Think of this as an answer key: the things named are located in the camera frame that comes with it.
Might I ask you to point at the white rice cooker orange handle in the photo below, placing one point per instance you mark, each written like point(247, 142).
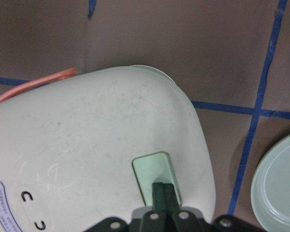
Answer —
point(66, 149)

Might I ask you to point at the green plate near potato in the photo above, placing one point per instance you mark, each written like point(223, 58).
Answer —
point(270, 188)

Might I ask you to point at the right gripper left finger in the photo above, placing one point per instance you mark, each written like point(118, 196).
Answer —
point(153, 220)

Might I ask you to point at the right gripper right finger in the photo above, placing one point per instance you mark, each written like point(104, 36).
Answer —
point(185, 220)

